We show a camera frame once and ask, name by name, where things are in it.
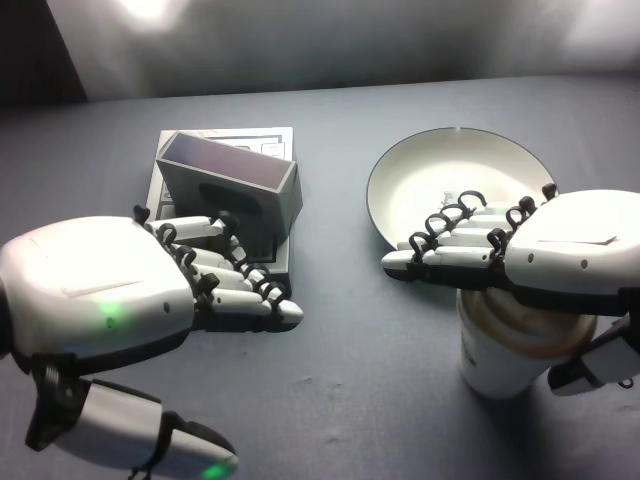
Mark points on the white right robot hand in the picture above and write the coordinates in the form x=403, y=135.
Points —
x=575, y=250

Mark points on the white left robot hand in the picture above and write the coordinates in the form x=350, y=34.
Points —
x=90, y=270

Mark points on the white paper cup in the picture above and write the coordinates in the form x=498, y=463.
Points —
x=500, y=350

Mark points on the small purple-topped box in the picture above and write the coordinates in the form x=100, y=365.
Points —
x=225, y=165

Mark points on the boxed calculator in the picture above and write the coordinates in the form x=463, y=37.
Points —
x=162, y=200

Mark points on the white plate with dark rim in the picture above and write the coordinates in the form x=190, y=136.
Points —
x=425, y=180

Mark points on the grey table cloth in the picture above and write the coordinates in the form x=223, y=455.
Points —
x=350, y=375

